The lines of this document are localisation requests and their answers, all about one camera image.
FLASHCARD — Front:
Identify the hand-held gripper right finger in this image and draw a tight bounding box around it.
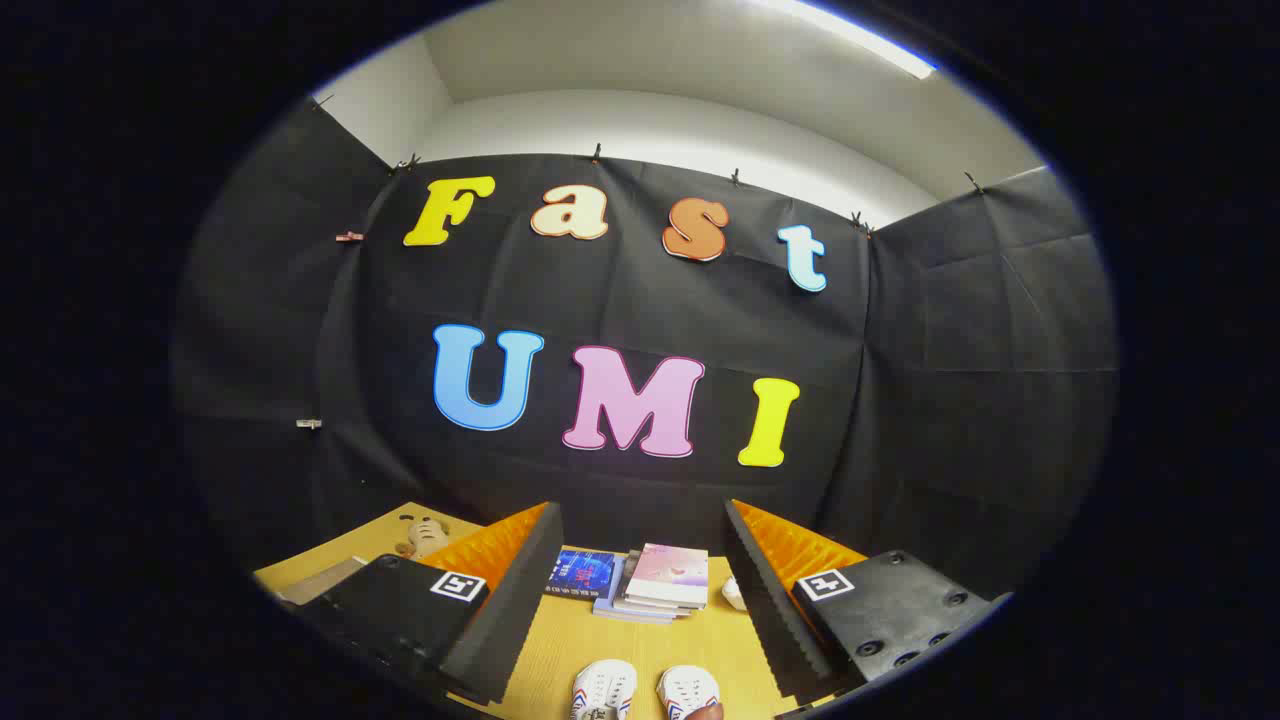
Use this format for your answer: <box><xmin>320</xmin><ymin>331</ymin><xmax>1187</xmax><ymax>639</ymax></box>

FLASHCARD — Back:
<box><xmin>723</xmin><ymin>498</ymin><xmax>1013</xmax><ymax>705</ymax></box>

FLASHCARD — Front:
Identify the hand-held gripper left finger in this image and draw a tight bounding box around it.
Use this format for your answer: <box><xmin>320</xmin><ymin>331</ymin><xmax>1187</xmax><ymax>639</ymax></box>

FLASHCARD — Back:
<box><xmin>298</xmin><ymin>502</ymin><xmax>565</xmax><ymax>705</ymax></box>

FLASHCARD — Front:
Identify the white shoe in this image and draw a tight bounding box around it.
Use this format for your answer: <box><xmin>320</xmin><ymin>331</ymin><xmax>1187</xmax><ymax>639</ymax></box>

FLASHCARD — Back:
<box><xmin>656</xmin><ymin>665</ymin><xmax>723</xmax><ymax>720</ymax></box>
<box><xmin>569</xmin><ymin>660</ymin><xmax>639</xmax><ymax>720</ymax></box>

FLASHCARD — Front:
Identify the beige fabric storage box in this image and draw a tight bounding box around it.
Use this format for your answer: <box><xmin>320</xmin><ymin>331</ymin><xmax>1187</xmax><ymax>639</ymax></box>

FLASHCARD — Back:
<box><xmin>275</xmin><ymin>556</ymin><xmax>367</xmax><ymax>607</ymax></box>

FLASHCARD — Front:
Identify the dark blue book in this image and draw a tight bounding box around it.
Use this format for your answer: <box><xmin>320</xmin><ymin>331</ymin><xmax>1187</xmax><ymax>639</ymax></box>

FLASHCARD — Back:
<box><xmin>545</xmin><ymin>550</ymin><xmax>626</xmax><ymax>602</ymax></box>

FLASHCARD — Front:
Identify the light blue book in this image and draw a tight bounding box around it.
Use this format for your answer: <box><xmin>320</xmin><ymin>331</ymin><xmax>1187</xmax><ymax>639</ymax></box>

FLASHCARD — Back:
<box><xmin>592</xmin><ymin>560</ymin><xmax>691</xmax><ymax>626</ymax></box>

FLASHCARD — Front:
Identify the beige dog plush toy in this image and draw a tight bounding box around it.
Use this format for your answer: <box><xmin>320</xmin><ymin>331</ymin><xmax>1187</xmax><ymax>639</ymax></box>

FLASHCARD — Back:
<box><xmin>395</xmin><ymin>514</ymin><xmax>452</xmax><ymax>562</ymax></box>

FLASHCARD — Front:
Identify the white spine book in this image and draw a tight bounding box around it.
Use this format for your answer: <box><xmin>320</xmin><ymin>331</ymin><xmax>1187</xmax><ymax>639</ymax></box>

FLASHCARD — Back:
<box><xmin>611</xmin><ymin>555</ymin><xmax>701</xmax><ymax>617</ymax></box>

